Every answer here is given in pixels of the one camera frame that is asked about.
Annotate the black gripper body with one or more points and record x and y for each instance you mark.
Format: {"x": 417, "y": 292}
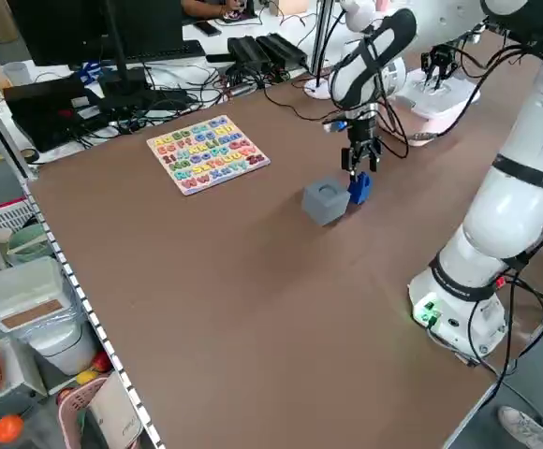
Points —
{"x": 362, "y": 138}
{"x": 444, "y": 53}

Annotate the white lid with grey clips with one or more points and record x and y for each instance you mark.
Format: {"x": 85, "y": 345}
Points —
{"x": 440, "y": 100}

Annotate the blue toy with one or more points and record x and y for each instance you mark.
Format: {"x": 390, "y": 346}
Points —
{"x": 360, "y": 189}

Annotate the grey block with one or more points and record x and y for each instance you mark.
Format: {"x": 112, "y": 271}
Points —
{"x": 325, "y": 203}

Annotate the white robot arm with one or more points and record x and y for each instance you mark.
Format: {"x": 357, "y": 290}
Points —
{"x": 501, "y": 220}

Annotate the pink plastic bin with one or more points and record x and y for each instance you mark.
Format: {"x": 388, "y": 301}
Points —
{"x": 421, "y": 131}

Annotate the red toy fruit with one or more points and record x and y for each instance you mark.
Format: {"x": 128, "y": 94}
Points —
{"x": 101, "y": 361}

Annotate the yellow toy fruit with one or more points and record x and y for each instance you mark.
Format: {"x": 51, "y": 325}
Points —
{"x": 86, "y": 377}

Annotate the orange toy fruit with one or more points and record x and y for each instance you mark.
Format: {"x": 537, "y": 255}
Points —
{"x": 8, "y": 429}

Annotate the black power brick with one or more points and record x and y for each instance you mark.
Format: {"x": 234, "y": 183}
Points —
{"x": 248, "y": 51}
{"x": 283, "y": 49}

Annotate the colourful alphabet puzzle board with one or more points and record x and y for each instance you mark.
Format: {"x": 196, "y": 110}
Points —
{"x": 206, "y": 156}

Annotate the black phone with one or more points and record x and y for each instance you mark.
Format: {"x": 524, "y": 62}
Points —
{"x": 208, "y": 29}

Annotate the black keyboard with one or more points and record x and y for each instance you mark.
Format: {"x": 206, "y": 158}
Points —
{"x": 182, "y": 49}

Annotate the person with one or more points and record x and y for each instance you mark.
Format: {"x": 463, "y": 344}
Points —
{"x": 524, "y": 428}
{"x": 196, "y": 5}

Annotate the black monitor stand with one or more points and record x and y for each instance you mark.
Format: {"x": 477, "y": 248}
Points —
{"x": 118, "y": 56}

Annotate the black monitor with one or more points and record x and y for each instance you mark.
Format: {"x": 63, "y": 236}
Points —
{"x": 65, "y": 28}

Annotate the green bowl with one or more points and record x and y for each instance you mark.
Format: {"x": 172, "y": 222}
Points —
{"x": 30, "y": 243}

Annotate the white round pot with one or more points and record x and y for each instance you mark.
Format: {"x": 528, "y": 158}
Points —
{"x": 65, "y": 348}

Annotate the white cardboard box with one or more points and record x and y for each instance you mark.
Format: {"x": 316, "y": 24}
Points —
{"x": 117, "y": 411}

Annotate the white cup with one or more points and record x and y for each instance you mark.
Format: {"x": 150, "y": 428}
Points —
{"x": 16, "y": 75}

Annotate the white slotted basket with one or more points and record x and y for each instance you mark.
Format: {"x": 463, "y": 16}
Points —
{"x": 0, "y": 217}

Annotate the clear plastic storage container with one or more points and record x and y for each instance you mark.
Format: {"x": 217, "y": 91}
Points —
{"x": 19, "y": 290}

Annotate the pink slotted basket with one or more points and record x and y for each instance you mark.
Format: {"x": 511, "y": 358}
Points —
{"x": 72, "y": 407}

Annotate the aluminium shelf rail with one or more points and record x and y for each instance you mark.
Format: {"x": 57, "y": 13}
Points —
{"x": 89, "y": 318}

